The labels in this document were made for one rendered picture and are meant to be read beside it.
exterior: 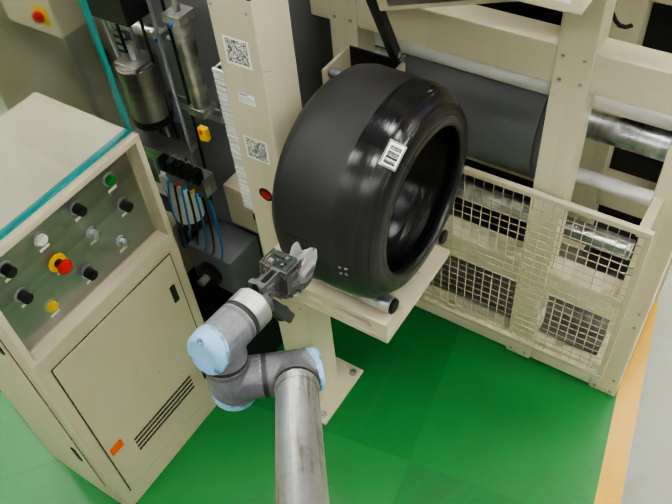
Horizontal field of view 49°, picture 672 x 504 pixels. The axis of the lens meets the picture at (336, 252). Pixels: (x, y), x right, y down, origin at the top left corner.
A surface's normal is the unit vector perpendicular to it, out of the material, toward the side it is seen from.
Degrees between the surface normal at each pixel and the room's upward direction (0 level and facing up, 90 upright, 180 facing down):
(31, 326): 90
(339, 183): 49
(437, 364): 0
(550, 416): 0
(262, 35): 90
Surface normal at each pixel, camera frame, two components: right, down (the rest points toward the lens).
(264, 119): -0.54, 0.66
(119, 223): 0.84, 0.37
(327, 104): -0.21, -0.47
